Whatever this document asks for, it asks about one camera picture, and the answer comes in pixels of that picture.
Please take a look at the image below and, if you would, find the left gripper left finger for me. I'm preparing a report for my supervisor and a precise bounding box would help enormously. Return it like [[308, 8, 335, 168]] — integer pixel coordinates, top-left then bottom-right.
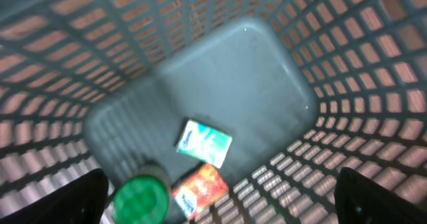
[[1, 169, 109, 224]]

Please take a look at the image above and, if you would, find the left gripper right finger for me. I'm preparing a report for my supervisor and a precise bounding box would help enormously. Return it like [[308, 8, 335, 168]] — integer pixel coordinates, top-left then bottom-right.
[[334, 167, 426, 224]]

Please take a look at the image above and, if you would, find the orange tissue pack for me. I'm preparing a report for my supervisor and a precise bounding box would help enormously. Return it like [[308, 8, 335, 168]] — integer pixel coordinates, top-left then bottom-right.
[[172, 163, 229, 220]]

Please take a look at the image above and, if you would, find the green bottle cap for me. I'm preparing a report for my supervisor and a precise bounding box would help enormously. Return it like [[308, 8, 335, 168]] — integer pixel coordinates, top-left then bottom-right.
[[113, 164, 171, 224]]

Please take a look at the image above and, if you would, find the grey plastic mesh basket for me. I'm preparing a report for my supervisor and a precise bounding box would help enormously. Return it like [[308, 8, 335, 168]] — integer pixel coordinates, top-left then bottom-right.
[[1, 0, 426, 223]]

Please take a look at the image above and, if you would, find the teal tissue pack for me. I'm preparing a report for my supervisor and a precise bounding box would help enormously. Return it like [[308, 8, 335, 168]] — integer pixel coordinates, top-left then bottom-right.
[[176, 119, 233, 169]]

